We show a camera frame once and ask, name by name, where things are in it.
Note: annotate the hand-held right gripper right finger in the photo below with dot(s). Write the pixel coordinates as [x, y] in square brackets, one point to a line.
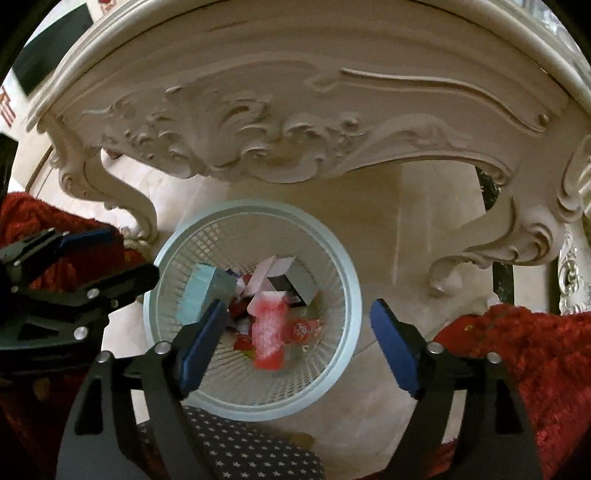
[395, 344]

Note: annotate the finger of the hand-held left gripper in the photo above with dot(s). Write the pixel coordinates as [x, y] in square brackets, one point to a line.
[87, 240]
[124, 282]

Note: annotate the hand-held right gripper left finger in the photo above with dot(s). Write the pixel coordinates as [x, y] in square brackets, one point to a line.
[203, 344]

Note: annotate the teal cardboard box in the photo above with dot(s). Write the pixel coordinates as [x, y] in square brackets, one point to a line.
[203, 290]

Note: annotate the red plastic snack packet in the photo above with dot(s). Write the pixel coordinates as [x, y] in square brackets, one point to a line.
[270, 332]

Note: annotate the pale mesh wastebasket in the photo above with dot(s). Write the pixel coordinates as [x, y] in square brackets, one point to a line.
[325, 378]

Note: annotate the black box with pink side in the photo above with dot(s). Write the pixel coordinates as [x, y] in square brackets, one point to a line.
[300, 286]

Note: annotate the black star-patterned slipper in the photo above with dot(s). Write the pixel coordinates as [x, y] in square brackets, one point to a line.
[244, 447]

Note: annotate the person's right leg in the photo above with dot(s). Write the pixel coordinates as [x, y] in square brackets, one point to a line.
[545, 350]

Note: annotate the white carved table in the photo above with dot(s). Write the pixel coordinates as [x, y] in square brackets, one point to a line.
[295, 92]

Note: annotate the black wall television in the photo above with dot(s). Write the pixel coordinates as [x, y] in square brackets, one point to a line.
[46, 60]

